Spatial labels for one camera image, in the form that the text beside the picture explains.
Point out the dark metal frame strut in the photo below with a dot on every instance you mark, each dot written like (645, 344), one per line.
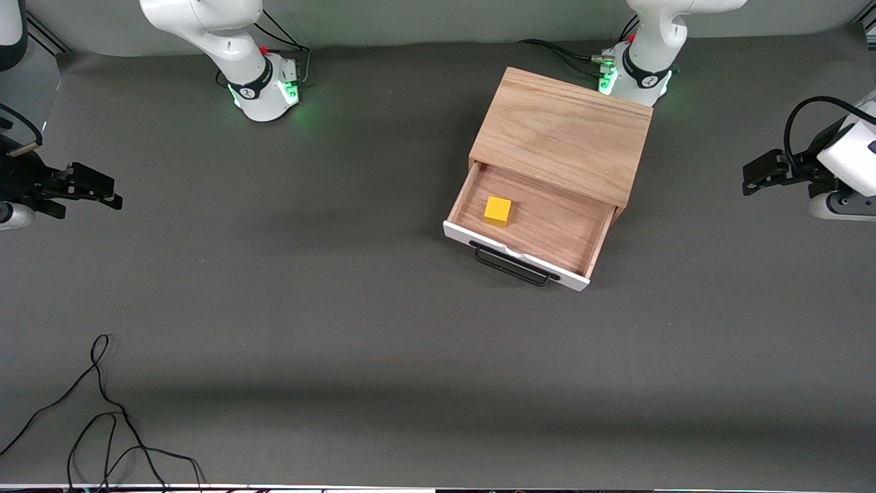
(870, 24)
(51, 40)

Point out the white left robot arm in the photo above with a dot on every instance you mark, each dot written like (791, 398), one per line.
(650, 41)

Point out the wooden drawer cabinet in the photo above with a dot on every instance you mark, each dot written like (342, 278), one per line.
(561, 130)

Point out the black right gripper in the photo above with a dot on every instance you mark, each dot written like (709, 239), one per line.
(19, 179)

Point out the dark grey table cover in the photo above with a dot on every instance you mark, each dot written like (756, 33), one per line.
(438, 376)

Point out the yellow cube block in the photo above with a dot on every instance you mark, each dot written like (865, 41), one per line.
(497, 211)

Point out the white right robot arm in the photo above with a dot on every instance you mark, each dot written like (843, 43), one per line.
(233, 48)

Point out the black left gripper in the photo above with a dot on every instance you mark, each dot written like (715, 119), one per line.
(805, 168)

